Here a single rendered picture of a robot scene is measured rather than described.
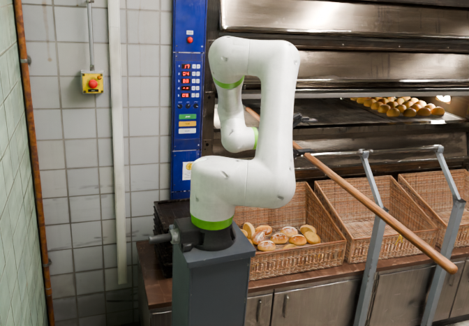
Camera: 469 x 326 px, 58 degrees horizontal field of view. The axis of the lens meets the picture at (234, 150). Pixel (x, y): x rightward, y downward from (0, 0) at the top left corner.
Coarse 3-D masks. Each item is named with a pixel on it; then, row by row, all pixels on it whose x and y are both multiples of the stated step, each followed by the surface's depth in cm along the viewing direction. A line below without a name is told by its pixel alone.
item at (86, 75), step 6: (84, 72) 191; (90, 72) 192; (96, 72) 193; (102, 72) 193; (84, 78) 191; (90, 78) 192; (96, 78) 193; (102, 78) 194; (84, 84) 192; (102, 84) 195; (84, 90) 193; (90, 90) 194; (96, 90) 195; (102, 90) 196
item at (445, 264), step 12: (312, 156) 195; (324, 168) 184; (336, 180) 174; (348, 192) 167; (360, 192) 163; (372, 204) 154; (384, 216) 147; (396, 228) 141; (408, 240) 136; (420, 240) 133; (432, 252) 127; (444, 264) 123
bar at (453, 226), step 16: (368, 176) 214; (448, 176) 227; (384, 208) 207; (384, 224) 208; (448, 224) 227; (448, 240) 228; (368, 256) 216; (448, 256) 231; (368, 272) 217; (368, 288) 220; (432, 288) 241; (432, 304) 242; (432, 320) 247
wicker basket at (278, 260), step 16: (304, 192) 255; (240, 208) 243; (256, 208) 246; (288, 208) 253; (304, 208) 257; (320, 208) 240; (240, 224) 244; (256, 224) 247; (272, 224) 250; (288, 224) 254; (304, 224) 258; (320, 224) 242; (320, 240) 243; (336, 240) 226; (256, 256) 202; (272, 256) 206; (288, 256) 210; (304, 256) 213; (320, 256) 217; (336, 256) 221; (256, 272) 206; (272, 272) 210; (288, 272) 213
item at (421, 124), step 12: (444, 120) 283; (456, 120) 285; (468, 120) 287; (216, 132) 229; (300, 132) 245; (312, 132) 247; (324, 132) 250; (336, 132) 253; (348, 132) 255; (360, 132) 258
